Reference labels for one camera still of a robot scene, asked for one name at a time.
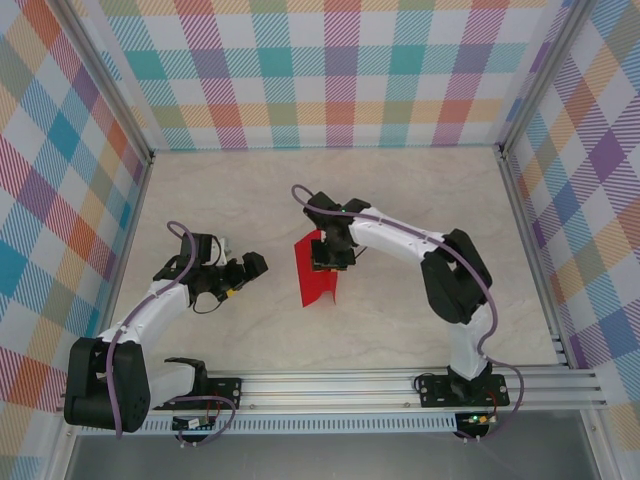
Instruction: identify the red paper sheet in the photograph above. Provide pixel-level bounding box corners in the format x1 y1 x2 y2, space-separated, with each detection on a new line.
292 229 341 309

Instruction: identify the small black controller board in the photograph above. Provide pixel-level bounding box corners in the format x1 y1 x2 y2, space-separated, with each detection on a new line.
171 415 217 432

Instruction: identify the grey metal panel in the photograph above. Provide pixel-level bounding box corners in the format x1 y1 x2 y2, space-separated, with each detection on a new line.
64 433 601 480

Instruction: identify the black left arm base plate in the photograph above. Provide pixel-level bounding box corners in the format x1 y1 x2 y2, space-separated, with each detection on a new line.
202 376 245 411

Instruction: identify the aluminium table side rail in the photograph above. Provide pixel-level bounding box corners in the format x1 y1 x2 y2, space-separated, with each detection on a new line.
498 147 571 369
87 154 154 374

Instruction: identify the long aluminium mounting rail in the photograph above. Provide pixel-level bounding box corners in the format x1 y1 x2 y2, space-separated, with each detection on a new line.
54 366 609 415

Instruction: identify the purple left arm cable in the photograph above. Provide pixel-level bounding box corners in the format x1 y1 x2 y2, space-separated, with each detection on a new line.
102 219 239 449

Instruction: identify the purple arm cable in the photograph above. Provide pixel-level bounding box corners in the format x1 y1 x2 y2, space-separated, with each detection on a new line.
291 183 526 446
102 219 239 449

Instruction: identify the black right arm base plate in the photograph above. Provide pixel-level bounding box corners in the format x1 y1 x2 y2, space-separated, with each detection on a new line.
416 372 510 409

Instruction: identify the perforated metal cable tray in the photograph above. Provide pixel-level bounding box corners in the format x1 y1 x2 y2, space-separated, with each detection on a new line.
77 417 459 435

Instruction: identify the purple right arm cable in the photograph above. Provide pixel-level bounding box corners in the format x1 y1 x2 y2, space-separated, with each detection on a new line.
291 183 526 446

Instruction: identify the aluminium frame corner post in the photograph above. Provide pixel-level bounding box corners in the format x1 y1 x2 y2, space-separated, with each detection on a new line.
497 0 599 156
62 0 156 164

